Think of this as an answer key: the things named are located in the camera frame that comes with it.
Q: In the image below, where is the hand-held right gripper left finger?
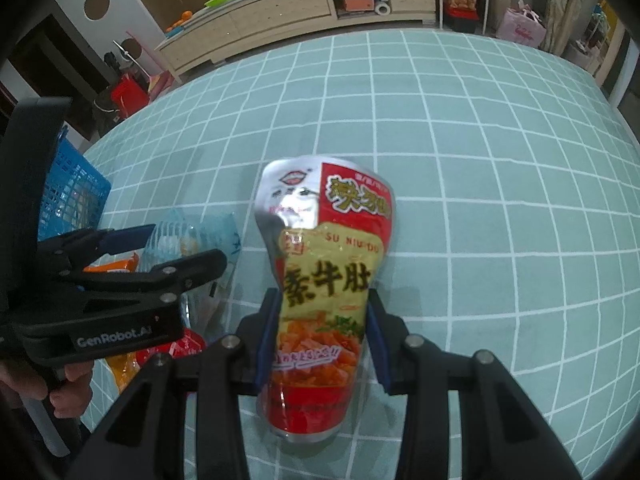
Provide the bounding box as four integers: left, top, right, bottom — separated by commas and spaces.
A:
65, 287, 284, 480

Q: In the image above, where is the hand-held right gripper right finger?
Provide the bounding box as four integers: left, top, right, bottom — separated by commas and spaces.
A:
366, 289, 583, 480

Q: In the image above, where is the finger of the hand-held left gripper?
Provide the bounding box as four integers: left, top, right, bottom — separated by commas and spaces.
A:
37, 225, 157, 281
60, 249, 228, 311

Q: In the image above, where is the orange sausage packet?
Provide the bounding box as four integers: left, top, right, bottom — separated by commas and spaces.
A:
82, 252, 141, 275

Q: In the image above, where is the clear plastic snack bag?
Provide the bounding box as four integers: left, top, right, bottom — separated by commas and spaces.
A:
142, 212, 242, 326

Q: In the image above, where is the orange snack packet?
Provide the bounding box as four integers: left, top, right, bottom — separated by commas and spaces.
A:
106, 352, 143, 393

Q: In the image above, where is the red snack packet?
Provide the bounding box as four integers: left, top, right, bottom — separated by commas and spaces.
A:
134, 329, 207, 366

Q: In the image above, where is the blue plastic basket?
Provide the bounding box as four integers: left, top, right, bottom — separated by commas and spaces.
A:
37, 125, 112, 243

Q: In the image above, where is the red and yellow snack pouch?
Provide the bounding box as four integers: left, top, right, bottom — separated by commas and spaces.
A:
254, 155, 396, 443

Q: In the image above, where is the person's left hand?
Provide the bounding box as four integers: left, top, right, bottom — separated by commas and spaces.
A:
0, 360, 94, 417

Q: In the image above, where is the black bag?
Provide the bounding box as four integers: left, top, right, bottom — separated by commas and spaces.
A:
92, 89, 123, 136

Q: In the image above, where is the red paper bag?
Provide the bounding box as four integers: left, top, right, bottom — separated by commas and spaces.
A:
111, 74, 151, 120

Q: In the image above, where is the pile of oranges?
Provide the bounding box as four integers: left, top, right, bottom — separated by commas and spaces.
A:
167, 10, 196, 32

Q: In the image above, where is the beige low cabinet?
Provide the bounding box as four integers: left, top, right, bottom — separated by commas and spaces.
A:
154, 0, 441, 83

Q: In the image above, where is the pink tote bag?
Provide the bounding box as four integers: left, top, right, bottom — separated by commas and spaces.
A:
501, 0, 547, 50

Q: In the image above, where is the arched standing mirror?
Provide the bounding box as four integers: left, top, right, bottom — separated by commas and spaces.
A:
560, 7, 628, 78

